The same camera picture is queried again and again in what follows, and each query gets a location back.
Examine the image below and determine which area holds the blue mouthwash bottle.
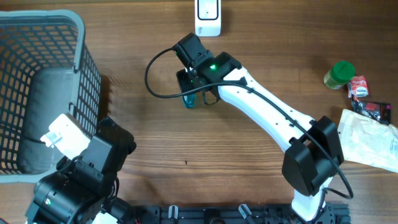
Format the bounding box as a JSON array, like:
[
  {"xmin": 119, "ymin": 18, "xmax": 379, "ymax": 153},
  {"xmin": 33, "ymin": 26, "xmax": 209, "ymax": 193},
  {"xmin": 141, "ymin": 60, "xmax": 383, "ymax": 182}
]
[{"xmin": 182, "ymin": 94, "xmax": 196, "ymax": 109}]

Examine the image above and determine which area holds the green lid jar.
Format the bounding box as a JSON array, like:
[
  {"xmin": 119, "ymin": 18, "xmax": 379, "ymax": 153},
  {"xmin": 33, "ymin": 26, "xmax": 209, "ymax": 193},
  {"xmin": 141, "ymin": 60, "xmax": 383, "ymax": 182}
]
[{"xmin": 323, "ymin": 61, "xmax": 356, "ymax": 90}]

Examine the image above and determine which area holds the red tissue pack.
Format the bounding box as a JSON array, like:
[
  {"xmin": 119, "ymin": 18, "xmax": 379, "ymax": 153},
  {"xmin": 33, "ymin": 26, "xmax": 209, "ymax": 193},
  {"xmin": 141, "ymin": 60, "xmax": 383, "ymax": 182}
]
[{"xmin": 348, "ymin": 76, "xmax": 369, "ymax": 98}]

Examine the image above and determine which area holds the beige plastic pouch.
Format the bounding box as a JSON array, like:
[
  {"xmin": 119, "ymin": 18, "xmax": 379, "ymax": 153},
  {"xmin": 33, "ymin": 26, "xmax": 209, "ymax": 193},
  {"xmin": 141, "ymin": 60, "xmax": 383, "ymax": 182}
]
[{"xmin": 338, "ymin": 110, "xmax": 397, "ymax": 172}]

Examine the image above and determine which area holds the black red packaged item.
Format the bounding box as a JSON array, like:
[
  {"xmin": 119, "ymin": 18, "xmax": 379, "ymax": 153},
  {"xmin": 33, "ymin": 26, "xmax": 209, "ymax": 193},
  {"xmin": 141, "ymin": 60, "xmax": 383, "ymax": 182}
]
[{"xmin": 351, "ymin": 96, "xmax": 392, "ymax": 125}]

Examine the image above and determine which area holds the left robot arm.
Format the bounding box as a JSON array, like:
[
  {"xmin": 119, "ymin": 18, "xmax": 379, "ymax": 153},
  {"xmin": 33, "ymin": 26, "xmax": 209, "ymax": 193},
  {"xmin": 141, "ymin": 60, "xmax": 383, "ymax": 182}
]
[{"xmin": 25, "ymin": 114, "xmax": 136, "ymax": 223}]

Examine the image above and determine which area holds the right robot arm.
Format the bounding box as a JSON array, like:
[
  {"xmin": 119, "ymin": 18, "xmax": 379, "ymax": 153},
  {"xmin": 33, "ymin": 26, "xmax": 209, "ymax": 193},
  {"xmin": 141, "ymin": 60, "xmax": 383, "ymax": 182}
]
[{"xmin": 172, "ymin": 33, "xmax": 344, "ymax": 222}]

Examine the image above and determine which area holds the white barcode scanner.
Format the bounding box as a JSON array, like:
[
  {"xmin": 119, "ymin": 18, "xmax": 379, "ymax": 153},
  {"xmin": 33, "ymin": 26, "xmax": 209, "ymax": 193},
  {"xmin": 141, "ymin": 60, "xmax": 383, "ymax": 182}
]
[{"xmin": 194, "ymin": 0, "xmax": 221, "ymax": 37}]

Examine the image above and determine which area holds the grey plastic shopping basket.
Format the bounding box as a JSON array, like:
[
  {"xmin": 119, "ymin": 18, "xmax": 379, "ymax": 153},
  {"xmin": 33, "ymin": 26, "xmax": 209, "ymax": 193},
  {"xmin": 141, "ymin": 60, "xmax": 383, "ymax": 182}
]
[{"xmin": 1, "ymin": 10, "xmax": 102, "ymax": 184}]

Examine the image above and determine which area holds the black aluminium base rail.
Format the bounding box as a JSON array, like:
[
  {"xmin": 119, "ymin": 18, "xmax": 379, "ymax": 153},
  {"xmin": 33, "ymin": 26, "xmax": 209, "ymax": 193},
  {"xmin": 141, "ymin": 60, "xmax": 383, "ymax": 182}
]
[{"xmin": 124, "ymin": 203, "xmax": 352, "ymax": 224}]

